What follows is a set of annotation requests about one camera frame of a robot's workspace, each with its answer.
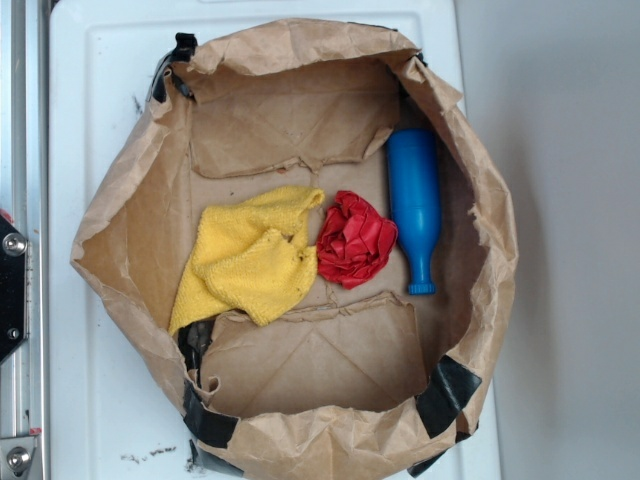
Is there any yellow microfiber cloth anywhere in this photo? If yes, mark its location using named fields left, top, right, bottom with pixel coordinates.
left=168, top=185, right=325, bottom=334

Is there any blue plastic bottle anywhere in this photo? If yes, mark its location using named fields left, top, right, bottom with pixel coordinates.
left=387, top=129, right=441, bottom=295

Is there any brown paper bag bin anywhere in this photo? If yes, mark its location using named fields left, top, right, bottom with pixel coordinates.
left=71, top=19, right=518, bottom=479

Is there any black tape strip right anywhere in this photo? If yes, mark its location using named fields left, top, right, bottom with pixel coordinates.
left=415, top=355, right=482, bottom=438

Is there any black tape strip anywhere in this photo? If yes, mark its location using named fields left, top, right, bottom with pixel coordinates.
left=183, top=381, right=240, bottom=449
left=415, top=355, right=482, bottom=438
left=147, top=32, right=198, bottom=103

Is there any black tape strip lower left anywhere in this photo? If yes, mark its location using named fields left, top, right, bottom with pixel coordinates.
left=183, top=381, right=240, bottom=449

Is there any black tape strip upper left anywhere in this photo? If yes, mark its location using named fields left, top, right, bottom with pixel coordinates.
left=147, top=32, right=198, bottom=103

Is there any black mounting bracket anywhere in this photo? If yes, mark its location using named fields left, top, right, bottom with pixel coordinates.
left=0, top=210, right=29, bottom=363

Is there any aluminium frame rail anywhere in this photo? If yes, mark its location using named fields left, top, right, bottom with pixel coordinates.
left=1, top=1, right=51, bottom=479

